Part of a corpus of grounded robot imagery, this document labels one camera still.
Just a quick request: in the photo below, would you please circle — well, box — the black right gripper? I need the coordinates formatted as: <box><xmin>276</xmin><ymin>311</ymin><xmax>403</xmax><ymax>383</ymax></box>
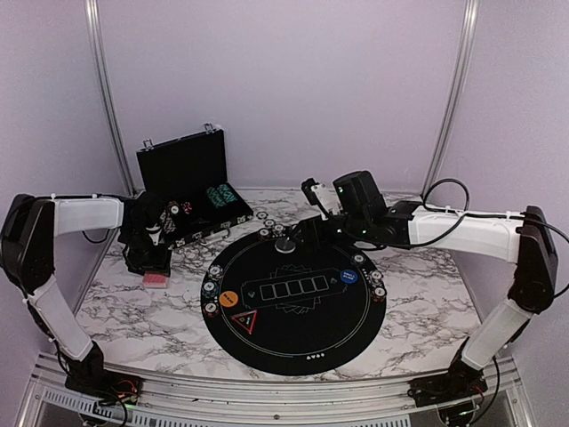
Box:
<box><xmin>289</xmin><ymin>213</ymin><xmax>370</xmax><ymax>253</ymax></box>

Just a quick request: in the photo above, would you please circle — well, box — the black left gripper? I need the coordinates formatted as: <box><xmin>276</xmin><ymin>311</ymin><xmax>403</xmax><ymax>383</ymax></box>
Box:
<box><xmin>120</xmin><ymin>227</ymin><xmax>171</xmax><ymax>278</ymax></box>

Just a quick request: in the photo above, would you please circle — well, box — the red playing card deck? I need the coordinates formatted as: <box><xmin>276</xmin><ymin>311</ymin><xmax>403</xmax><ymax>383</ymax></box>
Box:
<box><xmin>142</xmin><ymin>272</ymin><xmax>170</xmax><ymax>289</ymax></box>

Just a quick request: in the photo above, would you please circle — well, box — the clear acrylic dealer button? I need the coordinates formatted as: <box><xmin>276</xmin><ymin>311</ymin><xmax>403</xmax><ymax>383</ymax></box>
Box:
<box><xmin>275</xmin><ymin>238</ymin><xmax>296</xmax><ymax>254</ymax></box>

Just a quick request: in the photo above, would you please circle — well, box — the blue small blind button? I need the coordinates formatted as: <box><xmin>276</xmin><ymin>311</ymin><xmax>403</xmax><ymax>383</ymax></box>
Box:
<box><xmin>340</xmin><ymin>270</ymin><xmax>358</xmax><ymax>285</ymax></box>

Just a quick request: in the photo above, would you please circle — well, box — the green 50 chip stack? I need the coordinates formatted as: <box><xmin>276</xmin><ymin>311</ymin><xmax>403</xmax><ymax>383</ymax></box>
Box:
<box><xmin>201</xmin><ymin>280</ymin><xmax>219</xmax><ymax>300</ymax></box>

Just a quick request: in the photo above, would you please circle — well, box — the orange big blind button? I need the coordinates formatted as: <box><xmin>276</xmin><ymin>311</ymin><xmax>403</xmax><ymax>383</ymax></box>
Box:
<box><xmin>219</xmin><ymin>291</ymin><xmax>239</xmax><ymax>308</ymax></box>

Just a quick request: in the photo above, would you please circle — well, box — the red triangular all-in marker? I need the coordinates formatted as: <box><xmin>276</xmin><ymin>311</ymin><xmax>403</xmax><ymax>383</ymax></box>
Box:
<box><xmin>231</xmin><ymin>310</ymin><xmax>258</xmax><ymax>334</ymax></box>

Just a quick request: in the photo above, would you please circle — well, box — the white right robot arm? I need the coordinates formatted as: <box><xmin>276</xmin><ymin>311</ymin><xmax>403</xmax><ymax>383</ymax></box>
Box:
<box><xmin>328</xmin><ymin>249</ymin><xmax>515</xmax><ymax>378</ymax></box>

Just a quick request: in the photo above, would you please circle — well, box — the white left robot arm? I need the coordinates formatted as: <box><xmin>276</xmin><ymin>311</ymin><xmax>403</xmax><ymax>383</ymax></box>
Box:
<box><xmin>1</xmin><ymin>192</ymin><xmax>172</xmax><ymax>396</ymax></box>

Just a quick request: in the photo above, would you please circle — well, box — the brown 100 chip stack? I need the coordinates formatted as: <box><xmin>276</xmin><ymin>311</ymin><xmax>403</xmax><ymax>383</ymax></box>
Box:
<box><xmin>168</xmin><ymin>201</ymin><xmax>180</xmax><ymax>215</ymax></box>

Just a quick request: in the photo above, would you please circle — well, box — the round black poker mat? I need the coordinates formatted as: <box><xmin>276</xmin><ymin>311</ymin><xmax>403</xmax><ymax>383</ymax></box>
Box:
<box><xmin>200</xmin><ymin>227</ymin><xmax>387</xmax><ymax>376</ymax></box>

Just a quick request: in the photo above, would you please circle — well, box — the black poker chip case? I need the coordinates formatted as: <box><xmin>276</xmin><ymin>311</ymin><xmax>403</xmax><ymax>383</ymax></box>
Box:
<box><xmin>136</xmin><ymin>124</ymin><xmax>253</xmax><ymax>249</ymax></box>

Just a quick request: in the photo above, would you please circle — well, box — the green chip row left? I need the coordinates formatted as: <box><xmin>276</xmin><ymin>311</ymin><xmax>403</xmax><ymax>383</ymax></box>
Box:
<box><xmin>206</xmin><ymin>187</ymin><xmax>226</xmax><ymax>208</ymax></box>

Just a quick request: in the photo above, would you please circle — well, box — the green chip row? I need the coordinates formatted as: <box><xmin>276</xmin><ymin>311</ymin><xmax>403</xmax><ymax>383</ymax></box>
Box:
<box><xmin>206</xmin><ymin>187</ymin><xmax>226</xmax><ymax>208</ymax></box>
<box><xmin>217</xmin><ymin>183</ymin><xmax>237</xmax><ymax>204</ymax></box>

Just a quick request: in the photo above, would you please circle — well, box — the green chip row right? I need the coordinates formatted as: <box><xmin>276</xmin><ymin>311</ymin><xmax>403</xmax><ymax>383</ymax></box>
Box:
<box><xmin>217</xmin><ymin>183</ymin><xmax>237</xmax><ymax>204</ymax></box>

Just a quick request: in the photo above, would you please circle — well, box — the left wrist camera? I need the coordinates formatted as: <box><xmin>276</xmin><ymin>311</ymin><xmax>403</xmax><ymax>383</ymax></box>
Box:
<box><xmin>119</xmin><ymin>191</ymin><xmax>164</xmax><ymax>248</ymax></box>

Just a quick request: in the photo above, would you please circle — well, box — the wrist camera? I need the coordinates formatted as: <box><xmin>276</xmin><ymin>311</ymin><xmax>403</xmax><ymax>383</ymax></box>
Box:
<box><xmin>119</xmin><ymin>191</ymin><xmax>164</xmax><ymax>248</ymax></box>
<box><xmin>301</xmin><ymin>170</ymin><xmax>389</xmax><ymax>221</ymax></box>

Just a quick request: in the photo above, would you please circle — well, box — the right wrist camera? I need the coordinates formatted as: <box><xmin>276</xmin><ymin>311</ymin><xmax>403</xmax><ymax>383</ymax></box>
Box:
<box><xmin>301</xmin><ymin>170</ymin><xmax>389</xmax><ymax>221</ymax></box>

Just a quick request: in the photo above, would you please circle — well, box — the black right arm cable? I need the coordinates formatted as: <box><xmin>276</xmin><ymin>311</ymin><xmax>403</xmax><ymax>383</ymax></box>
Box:
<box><xmin>417</xmin><ymin>178</ymin><xmax>569</xmax><ymax>308</ymax></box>

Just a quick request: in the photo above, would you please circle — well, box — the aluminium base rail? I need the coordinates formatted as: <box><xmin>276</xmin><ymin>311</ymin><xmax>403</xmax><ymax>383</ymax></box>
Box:
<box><xmin>12</xmin><ymin>355</ymin><xmax>539</xmax><ymax>427</ymax></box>

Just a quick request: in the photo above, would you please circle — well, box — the left aluminium frame post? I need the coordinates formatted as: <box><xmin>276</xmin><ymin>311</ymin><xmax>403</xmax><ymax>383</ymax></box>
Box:
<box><xmin>84</xmin><ymin>0</ymin><xmax>136</xmax><ymax>195</ymax></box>

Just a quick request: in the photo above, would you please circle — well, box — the aluminium frame post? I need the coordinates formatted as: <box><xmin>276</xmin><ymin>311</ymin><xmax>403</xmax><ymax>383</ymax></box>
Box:
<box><xmin>84</xmin><ymin>0</ymin><xmax>136</xmax><ymax>195</ymax></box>
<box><xmin>421</xmin><ymin>0</ymin><xmax>480</xmax><ymax>194</ymax></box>

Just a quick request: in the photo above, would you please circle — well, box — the right aluminium frame post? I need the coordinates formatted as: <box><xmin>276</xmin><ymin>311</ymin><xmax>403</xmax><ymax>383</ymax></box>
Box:
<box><xmin>421</xmin><ymin>0</ymin><xmax>480</xmax><ymax>194</ymax></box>

